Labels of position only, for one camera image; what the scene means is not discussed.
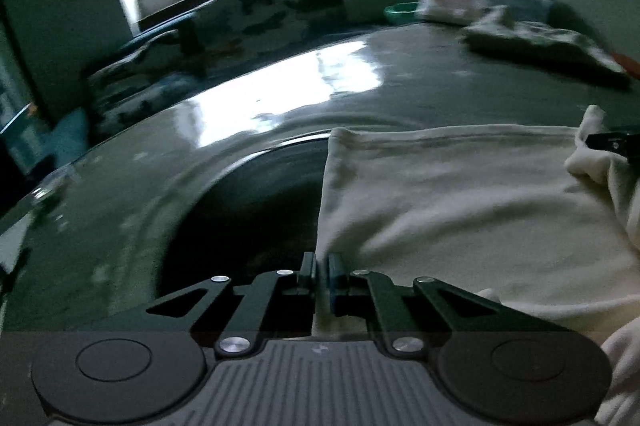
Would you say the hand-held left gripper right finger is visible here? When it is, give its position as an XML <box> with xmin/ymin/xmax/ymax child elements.
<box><xmin>326</xmin><ymin>254</ymin><xmax>506</xmax><ymax>356</ymax></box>

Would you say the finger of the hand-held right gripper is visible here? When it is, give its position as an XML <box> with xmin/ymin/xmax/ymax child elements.
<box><xmin>584</xmin><ymin>132</ymin><xmax>640</xmax><ymax>155</ymax></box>

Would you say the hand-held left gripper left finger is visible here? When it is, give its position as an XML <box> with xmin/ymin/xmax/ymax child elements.
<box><xmin>145</xmin><ymin>252</ymin><xmax>319</xmax><ymax>359</ymax></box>

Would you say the cream white cloth garment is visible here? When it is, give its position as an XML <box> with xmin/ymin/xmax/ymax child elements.
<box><xmin>311</xmin><ymin>105</ymin><xmax>640</xmax><ymax>426</ymax></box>

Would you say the folded patterned cloth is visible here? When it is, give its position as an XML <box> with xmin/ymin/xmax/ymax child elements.
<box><xmin>461</xmin><ymin>5</ymin><xmax>632</xmax><ymax>82</ymax></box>

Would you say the light blue storage bin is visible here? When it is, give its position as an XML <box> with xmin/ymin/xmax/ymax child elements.
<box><xmin>475</xmin><ymin>0</ymin><xmax>556</xmax><ymax>23</ymax></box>

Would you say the white plastic bag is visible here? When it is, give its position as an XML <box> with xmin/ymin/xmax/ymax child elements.
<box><xmin>416</xmin><ymin>0</ymin><xmax>488</xmax><ymax>26</ymax></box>

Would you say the green plastic basin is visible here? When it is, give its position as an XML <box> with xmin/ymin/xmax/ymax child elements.
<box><xmin>384</xmin><ymin>2</ymin><xmax>420</xmax><ymax>24</ymax></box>

